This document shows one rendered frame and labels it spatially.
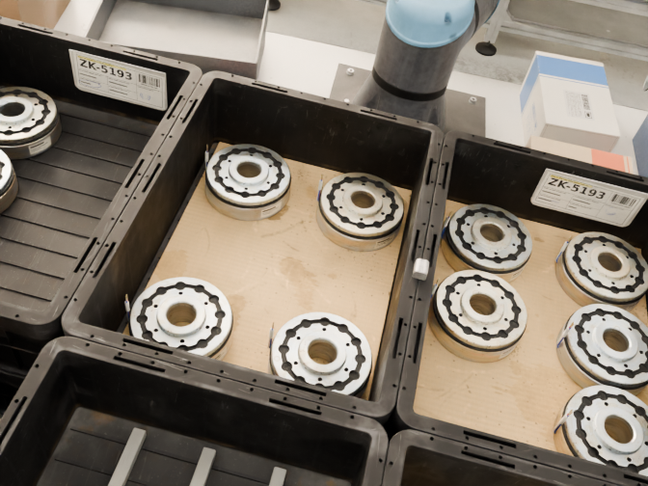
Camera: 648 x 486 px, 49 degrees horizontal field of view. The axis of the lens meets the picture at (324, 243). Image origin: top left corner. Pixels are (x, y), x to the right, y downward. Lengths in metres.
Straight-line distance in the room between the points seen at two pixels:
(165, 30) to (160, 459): 0.80
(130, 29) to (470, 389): 0.83
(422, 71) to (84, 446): 0.66
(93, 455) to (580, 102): 0.92
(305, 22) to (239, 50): 1.51
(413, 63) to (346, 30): 1.72
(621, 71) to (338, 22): 1.09
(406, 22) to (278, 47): 0.40
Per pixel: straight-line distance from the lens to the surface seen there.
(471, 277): 0.81
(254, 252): 0.82
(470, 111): 1.23
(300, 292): 0.79
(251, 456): 0.69
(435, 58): 1.02
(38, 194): 0.90
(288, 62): 1.32
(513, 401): 0.77
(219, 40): 1.26
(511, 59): 2.81
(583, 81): 1.30
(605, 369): 0.80
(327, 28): 2.73
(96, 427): 0.71
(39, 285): 0.81
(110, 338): 0.64
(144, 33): 1.27
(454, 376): 0.77
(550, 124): 1.18
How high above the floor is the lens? 1.46
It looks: 49 degrees down
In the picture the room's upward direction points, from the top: 11 degrees clockwise
